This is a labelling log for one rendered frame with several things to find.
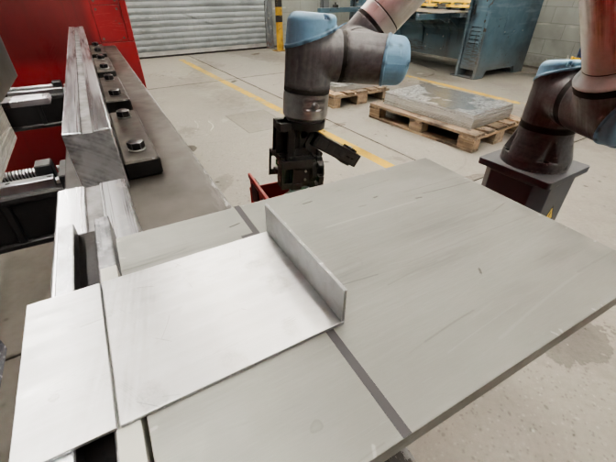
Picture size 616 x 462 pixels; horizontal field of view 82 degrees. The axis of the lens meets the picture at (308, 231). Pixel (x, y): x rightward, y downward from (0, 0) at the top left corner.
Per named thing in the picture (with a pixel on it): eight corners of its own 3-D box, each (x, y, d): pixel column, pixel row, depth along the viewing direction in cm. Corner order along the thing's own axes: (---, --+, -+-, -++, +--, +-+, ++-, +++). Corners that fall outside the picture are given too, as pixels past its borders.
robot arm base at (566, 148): (522, 145, 95) (535, 107, 90) (581, 165, 85) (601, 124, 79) (487, 157, 89) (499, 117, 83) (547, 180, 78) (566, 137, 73)
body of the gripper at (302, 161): (268, 177, 68) (269, 113, 61) (308, 172, 71) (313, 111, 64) (281, 194, 62) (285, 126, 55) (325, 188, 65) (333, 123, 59)
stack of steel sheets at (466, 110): (511, 116, 321) (516, 104, 314) (470, 130, 291) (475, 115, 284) (423, 93, 388) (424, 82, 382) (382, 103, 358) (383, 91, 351)
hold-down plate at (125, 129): (164, 173, 58) (159, 156, 57) (128, 181, 56) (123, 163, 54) (138, 122, 80) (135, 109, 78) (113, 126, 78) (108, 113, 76)
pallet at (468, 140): (522, 133, 327) (527, 117, 319) (470, 153, 288) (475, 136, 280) (419, 104, 407) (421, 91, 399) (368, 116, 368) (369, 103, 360)
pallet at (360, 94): (388, 99, 426) (390, 86, 417) (333, 108, 393) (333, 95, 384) (333, 80, 511) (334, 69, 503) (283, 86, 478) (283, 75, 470)
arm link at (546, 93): (555, 112, 87) (578, 51, 79) (598, 130, 76) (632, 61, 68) (509, 114, 85) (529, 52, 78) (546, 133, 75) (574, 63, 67)
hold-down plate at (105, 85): (133, 111, 87) (129, 98, 85) (109, 115, 85) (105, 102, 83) (121, 86, 109) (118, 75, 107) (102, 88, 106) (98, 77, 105)
